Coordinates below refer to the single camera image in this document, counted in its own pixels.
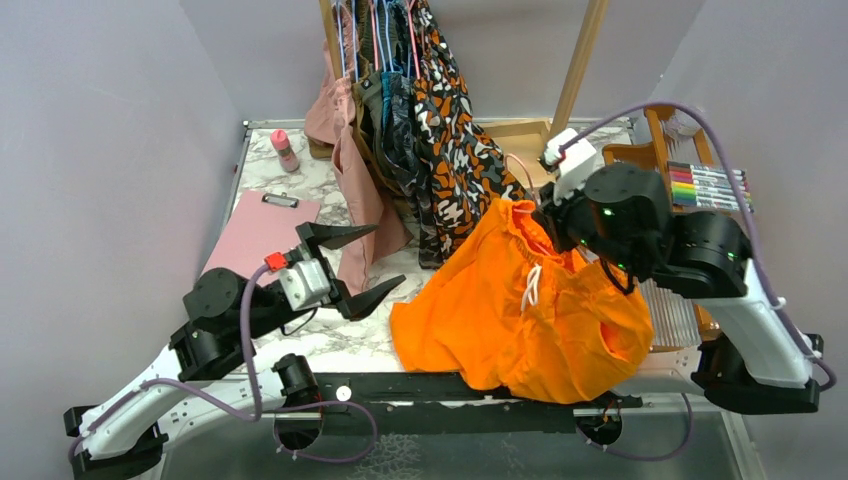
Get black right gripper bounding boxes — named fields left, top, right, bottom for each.
left=534, top=168, right=646, bottom=278

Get pink wire hanger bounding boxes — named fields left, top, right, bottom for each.
left=503, top=153, right=541, bottom=213

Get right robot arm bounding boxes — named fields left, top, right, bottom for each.
left=533, top=163, right=823, bottom=415

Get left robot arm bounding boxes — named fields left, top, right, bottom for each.
left=63, top=222, right=403, bottom=479

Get pink hanging shorts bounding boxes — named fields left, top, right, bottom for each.
left=305, top=45, right=412, bottom=294

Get orange camouflage hanging shorts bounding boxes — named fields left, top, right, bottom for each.
left=411, top=1, right=530, bottom=269

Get dark patterned hanging shorts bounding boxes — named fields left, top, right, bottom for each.
left=351, top=1, right=445, bottom=269

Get pink clipboard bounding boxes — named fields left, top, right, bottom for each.
left=202, top=190, right=321, bottom=278

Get wooden clothes rack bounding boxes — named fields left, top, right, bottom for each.
left=308, top=0, right=611, bottom=200

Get wooden tiered rack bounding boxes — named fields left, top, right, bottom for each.
left=602, top=106, right=737, bottom=352

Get pack of coloured markers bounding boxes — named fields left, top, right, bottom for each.
left=668, top=162, right=739, bottom=212

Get pink bottle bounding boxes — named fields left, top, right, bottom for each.
left=269, top=129, right=299, bottom=173

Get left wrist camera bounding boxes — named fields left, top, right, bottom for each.
left=260, top=251, right=331, bottom=312

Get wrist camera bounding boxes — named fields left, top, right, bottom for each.
left=539, top=128, right=599, bottom=205
left=260, top=251, right=331, bottom=312

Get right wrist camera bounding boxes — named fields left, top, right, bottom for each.
left=539, top=128, right=599, bottom=205

